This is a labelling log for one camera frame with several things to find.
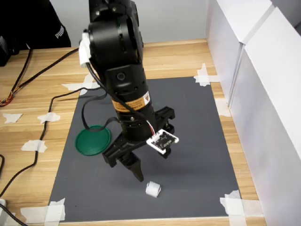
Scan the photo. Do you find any small white plastic terminal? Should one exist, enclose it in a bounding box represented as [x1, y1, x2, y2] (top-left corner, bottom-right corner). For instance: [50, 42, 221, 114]
[145, 181, 162, 198]

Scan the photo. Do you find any round green lid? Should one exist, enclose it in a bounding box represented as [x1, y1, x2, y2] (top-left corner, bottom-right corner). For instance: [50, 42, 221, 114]
[74, 124, 111, 156]

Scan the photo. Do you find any dark grey mat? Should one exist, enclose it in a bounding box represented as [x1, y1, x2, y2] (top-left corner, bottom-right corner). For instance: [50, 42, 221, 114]
[48, 76, 243, 223]

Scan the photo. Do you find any white tape piece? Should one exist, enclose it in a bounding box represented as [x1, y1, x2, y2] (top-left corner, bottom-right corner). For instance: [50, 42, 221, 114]
[19, 197, 67, 225]
[20, 139, 47, 153]
[1, 112, 24, 124]
[37, 112, 60, 125]
[219, 189, 264, 226]
[214, 98, 233, 118]
[192, 63, 219, 88]
[79, 73, 95, 97]

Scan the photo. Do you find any long white tape strip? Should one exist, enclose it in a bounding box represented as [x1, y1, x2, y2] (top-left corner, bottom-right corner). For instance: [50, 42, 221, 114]
[61, 82, 102, 92]

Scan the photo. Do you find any white partition panel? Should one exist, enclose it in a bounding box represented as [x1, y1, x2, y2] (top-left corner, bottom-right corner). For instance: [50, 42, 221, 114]
[228, 6, 301, 226]
[205, 0, 276, 111]

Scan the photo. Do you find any person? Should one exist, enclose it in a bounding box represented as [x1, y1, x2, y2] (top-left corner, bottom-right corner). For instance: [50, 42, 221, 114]
[23, 0, 72, 51]

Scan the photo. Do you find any black box device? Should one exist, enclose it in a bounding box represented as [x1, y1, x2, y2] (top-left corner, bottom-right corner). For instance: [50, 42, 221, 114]
[0, 35, 32, 67]

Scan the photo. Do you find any white camera box circuit board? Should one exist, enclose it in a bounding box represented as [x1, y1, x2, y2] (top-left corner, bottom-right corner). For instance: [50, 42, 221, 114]
[146, 129, 180, 160]

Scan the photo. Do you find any flat black gripper cable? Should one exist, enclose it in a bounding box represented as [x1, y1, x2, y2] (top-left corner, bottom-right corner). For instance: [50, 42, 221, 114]
[81, 94, 123, 131]

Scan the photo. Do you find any black camera cable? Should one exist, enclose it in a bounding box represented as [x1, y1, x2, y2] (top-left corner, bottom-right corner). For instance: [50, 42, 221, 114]
[0, 61, 158, 198]

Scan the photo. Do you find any thin black cable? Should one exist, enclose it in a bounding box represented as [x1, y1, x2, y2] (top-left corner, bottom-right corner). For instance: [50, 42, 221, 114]
[11, 48, 80, 94]

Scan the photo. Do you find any coloured wire bundle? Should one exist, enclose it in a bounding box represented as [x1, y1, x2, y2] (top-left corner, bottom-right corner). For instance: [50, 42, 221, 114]
[0, 48, 33, 108]

